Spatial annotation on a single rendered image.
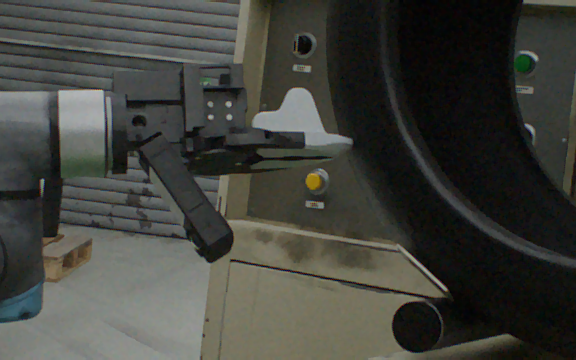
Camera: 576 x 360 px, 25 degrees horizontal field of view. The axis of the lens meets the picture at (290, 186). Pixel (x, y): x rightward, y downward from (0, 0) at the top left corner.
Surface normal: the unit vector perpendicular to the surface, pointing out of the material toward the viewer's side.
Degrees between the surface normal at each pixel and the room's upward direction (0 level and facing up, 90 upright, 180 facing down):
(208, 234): 71
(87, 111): 59
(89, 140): 98
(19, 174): 83
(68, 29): 90
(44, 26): 90
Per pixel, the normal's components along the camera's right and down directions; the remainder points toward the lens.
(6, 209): 0.41, 0.01
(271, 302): -0.51, -0.01
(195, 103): 0.16, -0.27
